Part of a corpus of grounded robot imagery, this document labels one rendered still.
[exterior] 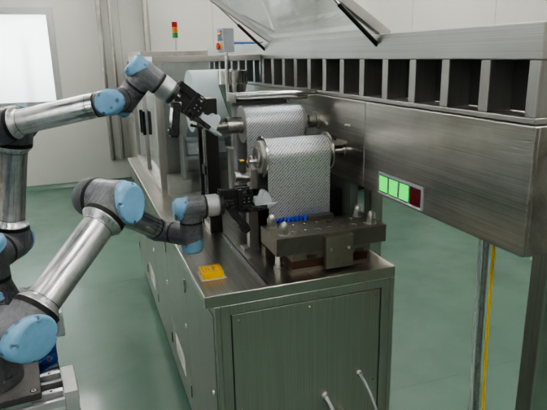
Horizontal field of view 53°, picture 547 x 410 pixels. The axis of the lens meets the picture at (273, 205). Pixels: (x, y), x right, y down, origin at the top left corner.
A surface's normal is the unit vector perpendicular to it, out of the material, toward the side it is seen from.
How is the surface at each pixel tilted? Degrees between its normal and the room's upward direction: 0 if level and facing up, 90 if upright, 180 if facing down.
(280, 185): 90
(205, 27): 90
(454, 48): 90
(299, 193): 90
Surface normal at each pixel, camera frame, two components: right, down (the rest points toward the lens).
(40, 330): 0.82, 0.21
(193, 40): 0.33, 0.25
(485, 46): -0.94, 0.11
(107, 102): -0.07, 0.27
